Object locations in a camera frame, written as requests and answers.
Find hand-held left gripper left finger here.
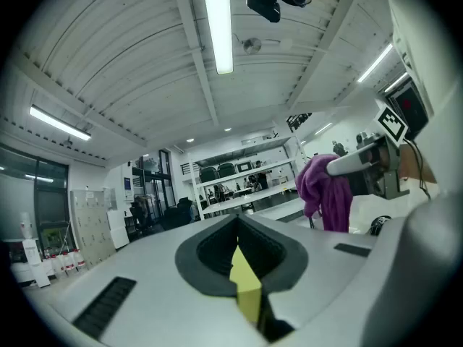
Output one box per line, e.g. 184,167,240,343
25,214,268,347

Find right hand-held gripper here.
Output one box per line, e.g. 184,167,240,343
326,77,431,200

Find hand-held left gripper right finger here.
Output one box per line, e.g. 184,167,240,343
237,214,378,347

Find purple cleaning cloth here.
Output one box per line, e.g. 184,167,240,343
294,153,354,233

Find person's right forearm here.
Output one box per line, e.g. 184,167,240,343
397,143,438,184

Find black ceiling spotlight rig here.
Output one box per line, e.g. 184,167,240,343
286,112,313,134

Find black office chair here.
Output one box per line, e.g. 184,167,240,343
163,196,193,231
127,194,153,236

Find row of red-capped water jugs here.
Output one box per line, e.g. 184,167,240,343
42,249,89,279

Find grey metal locker cabinet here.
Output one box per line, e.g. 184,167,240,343
69,189,117,269

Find black framed glass door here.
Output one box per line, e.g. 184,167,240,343
131,149,179,228

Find white metal shelf rack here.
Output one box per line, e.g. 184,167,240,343
187,134,309,220

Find white water dispenser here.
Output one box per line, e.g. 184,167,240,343
19,211,52,290

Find dark storage crate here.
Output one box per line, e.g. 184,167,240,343
216,162,237,179
199,166,218,184

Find dark framed window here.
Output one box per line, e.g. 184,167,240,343
0,143,70,246

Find person's light shirt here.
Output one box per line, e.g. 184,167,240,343
386,0,461,198

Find round metal ceiling fixture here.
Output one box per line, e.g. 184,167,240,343
242,37,263,55

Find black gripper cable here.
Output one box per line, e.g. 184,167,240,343
403,137,434,200

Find black head-mounted camera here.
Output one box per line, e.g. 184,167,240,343
245,0,282,24

